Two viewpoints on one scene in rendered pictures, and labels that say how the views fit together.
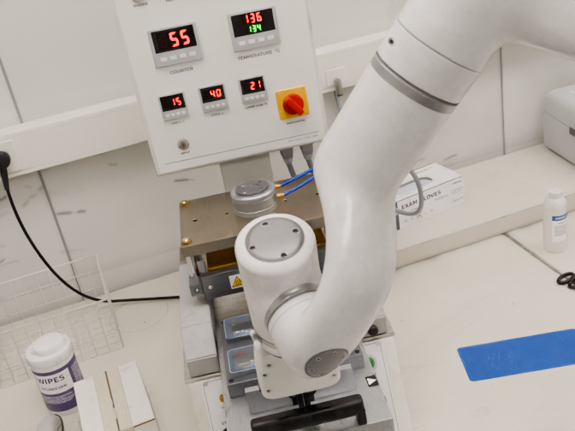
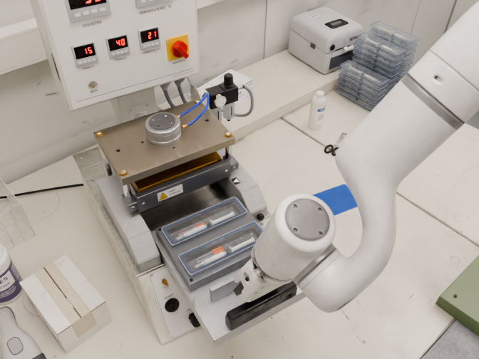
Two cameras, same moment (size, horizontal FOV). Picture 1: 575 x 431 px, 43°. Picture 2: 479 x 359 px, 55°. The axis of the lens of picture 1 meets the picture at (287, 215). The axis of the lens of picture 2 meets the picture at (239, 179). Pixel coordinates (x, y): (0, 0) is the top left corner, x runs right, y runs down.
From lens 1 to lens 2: 46 cm
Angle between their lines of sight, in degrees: 28
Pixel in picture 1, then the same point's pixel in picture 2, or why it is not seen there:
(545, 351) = (333, 201)
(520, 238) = (291, 120)
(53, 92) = not seen: outside the picture
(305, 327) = (348, 287)
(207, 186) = not seen: hidden behind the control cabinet
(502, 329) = (304, 189)
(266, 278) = (311, 253)
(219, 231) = (145, 160)
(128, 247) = (11, 150)
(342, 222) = (382, 214)
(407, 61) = (455, 97)
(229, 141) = (129, 80)
